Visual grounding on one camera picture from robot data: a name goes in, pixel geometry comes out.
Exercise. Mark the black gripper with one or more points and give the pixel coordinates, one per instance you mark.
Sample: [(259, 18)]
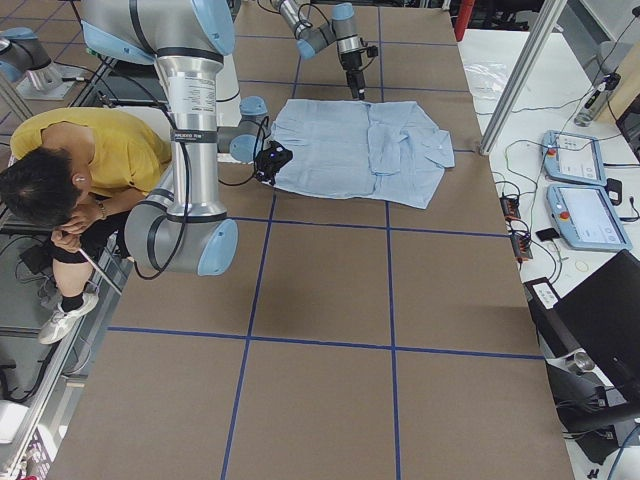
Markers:
[(351, 61), (263, 163)]

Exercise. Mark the light blue button-up shirt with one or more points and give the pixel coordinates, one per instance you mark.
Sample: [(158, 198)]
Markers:
[(390, 151)]

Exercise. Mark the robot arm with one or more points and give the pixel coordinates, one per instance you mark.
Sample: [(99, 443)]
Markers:
[(354, 53), (182, 225)]

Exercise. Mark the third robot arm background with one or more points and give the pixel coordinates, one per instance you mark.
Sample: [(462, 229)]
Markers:
[(26, 63)]

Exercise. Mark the person in yellow shirt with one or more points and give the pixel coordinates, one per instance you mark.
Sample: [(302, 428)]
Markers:
[(79, 171)]

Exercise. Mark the black orange usb hub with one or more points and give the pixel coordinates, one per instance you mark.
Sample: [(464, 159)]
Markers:
[(510, 208)]

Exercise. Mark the upper blue teach pendant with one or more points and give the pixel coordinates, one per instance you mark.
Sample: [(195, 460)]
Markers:
[(573, 158)]

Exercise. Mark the blue teach pendant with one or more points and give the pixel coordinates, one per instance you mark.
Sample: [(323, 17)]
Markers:
[(573, 158), (585, 218)]

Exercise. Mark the clear water bottle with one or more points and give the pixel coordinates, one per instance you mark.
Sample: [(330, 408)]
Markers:
[(596, 102)]

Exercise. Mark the white sneaker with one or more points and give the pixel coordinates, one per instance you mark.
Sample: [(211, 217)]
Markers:
[(68, 312)]

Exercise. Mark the lower blue teach pendant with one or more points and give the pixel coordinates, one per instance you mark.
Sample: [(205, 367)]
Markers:
[(585, 218)]

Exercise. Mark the black monitor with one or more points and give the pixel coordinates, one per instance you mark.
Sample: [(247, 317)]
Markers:
[(600, 316)]

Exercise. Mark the aluminium frame post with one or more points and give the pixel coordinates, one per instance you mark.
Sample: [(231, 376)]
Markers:
[(536, 41)]

